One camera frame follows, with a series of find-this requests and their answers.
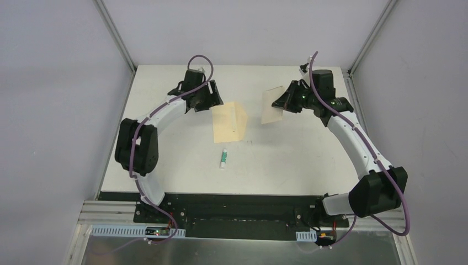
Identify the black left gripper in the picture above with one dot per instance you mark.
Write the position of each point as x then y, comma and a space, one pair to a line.
206, 97

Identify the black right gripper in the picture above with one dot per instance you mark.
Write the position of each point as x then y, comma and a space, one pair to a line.
286, 101

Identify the cream paper envelope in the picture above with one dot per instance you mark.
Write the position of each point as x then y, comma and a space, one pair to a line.
229, 122

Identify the green white glue stick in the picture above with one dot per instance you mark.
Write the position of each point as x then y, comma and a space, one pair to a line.
223, 158

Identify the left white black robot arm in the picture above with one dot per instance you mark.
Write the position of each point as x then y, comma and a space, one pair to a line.
137, 145

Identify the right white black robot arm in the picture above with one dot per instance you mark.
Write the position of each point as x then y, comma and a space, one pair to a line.
380, 183

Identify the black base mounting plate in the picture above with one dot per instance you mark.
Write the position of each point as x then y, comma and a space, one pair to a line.
247, 217

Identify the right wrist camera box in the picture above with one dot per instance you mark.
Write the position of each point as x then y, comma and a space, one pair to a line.
304, 68

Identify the right white cable duct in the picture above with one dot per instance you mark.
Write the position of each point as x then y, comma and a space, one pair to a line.
306, 236

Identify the white cable duct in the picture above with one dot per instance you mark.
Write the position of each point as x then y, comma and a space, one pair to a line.
306, 236
150, 232

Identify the left white cable duct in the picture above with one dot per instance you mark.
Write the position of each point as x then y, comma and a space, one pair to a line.
150, 232

